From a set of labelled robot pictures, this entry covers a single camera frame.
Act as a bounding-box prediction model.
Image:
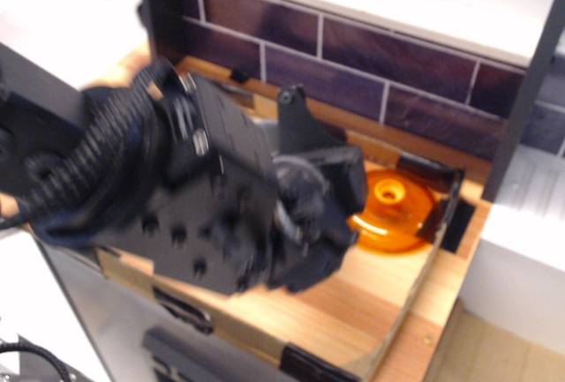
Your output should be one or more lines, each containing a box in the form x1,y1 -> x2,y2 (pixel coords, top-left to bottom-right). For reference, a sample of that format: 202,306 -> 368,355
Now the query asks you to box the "black control panel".
142,327 -> 290,381

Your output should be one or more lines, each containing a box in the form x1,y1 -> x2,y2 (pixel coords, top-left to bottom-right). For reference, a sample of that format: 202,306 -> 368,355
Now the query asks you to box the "dark tiled backsplash shelf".
142,0 -> 564,198

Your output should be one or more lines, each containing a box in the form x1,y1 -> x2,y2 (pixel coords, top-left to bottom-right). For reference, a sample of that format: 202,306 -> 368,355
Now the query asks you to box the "stainless steel pot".
252,117 -> 280,156

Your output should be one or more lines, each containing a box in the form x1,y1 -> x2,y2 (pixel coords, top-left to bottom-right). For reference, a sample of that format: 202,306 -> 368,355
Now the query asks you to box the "cardboard fence with black tape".
94,68 -> 477,382

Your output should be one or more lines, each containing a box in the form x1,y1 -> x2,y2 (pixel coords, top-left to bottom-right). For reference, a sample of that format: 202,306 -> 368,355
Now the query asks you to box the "orange glass lid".
348,169 -> 442,253

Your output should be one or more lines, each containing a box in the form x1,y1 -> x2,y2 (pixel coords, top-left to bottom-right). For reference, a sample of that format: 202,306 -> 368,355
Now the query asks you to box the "white ribbed sink unit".
460,146 -> 564,354

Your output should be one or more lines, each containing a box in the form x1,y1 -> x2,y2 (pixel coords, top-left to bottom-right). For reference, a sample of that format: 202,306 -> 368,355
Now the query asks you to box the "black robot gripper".
96,73 -> 367,295

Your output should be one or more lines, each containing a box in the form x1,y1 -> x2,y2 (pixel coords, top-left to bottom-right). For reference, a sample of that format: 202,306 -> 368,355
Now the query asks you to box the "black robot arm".
1,47 -> 367,295

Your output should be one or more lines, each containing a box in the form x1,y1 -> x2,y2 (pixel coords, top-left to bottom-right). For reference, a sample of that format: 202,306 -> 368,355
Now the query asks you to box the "black braided cable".
0,57 -> 186,382

